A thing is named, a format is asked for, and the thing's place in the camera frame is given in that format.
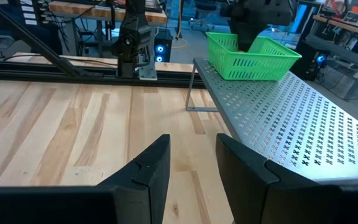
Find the wooden workbench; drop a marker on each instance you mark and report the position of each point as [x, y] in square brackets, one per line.
[346, 26]
[104, 12]

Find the grey perforated metal shelf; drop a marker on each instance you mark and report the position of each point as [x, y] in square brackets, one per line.
[291, 124]

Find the grey arm base bracket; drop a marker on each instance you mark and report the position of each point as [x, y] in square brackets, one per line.
[148, 73]

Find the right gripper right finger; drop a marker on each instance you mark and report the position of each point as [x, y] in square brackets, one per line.
[244, 186]

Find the grey metal bench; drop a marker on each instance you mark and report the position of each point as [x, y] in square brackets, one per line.
[337, 51]

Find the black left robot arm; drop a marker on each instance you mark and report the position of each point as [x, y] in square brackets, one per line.
[132, 37]

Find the black computer tower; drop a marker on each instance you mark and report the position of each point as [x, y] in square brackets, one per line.
[166, 39]

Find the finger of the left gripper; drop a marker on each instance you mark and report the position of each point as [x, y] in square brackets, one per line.
[255, 35]
[241, 35]

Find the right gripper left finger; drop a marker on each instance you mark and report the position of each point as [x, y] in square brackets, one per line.
[148, 186]

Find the black aluminium table frame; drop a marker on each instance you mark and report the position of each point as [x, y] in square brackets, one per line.
[42, 70]

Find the green plastic basket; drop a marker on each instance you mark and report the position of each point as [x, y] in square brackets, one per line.
[253, 67]

